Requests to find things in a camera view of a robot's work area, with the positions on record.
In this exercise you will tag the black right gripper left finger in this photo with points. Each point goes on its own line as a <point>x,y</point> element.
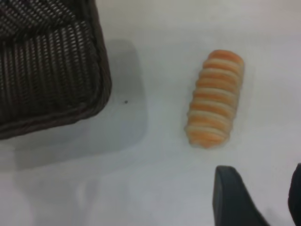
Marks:
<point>232,200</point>

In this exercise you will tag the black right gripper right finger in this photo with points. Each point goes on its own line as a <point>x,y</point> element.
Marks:
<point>295,195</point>

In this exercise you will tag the striped orange bread roll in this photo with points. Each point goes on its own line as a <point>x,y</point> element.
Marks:
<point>215,99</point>

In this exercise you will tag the black woven wicker basket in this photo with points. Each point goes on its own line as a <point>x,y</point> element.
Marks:
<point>44,70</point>

